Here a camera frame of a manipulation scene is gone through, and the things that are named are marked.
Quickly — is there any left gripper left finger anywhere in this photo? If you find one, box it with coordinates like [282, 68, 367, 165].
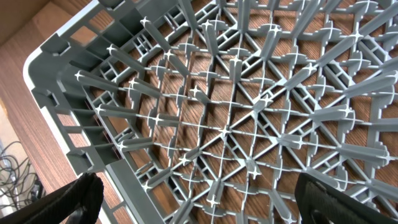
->
[1, 172, 104, 224]

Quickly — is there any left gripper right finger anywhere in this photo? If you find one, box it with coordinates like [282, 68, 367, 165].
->
[294, 173, 397, 224]

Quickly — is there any grey dishwasher rack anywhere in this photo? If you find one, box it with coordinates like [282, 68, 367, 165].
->
[23, 1, 397, 223]

